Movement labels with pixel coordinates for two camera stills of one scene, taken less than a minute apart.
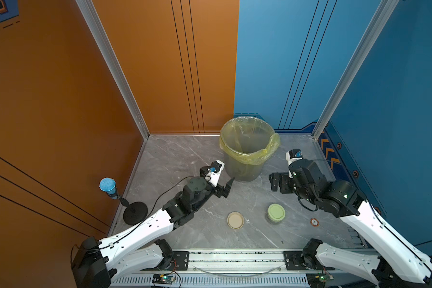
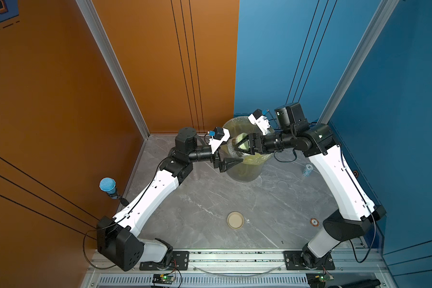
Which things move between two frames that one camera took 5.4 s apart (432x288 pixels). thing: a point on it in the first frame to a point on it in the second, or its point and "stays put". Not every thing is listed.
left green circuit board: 163,279 stays put
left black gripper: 219,191 to 222,167
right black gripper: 284,179 to 253,138
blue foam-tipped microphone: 108,185 stays put
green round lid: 276,213 to 245,144
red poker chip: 314,222 stays put
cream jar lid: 235,219 stays put
